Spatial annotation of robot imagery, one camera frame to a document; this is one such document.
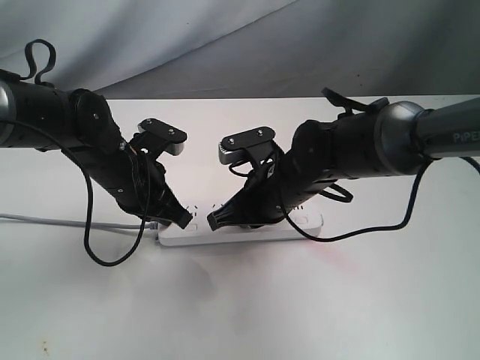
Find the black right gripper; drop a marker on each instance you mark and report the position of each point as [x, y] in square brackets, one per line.
[271, 191]

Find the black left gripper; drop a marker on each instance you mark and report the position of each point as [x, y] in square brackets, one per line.
[139, 187]

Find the white five-outlet power strip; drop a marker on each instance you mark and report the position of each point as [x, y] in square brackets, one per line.
[198, 232]

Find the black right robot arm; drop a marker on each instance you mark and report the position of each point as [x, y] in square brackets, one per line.
[378, 139]

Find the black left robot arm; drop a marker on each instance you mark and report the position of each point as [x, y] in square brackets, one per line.
[44, 118]

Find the grey backdrop cloth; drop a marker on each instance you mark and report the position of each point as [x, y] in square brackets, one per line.
[250, 49]

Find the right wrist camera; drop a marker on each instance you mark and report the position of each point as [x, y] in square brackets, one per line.
[237, 147]

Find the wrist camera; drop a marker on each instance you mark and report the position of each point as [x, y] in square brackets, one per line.
[237, 147]
[157, 137]

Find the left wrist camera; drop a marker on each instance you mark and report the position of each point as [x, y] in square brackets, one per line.
[157, 137]

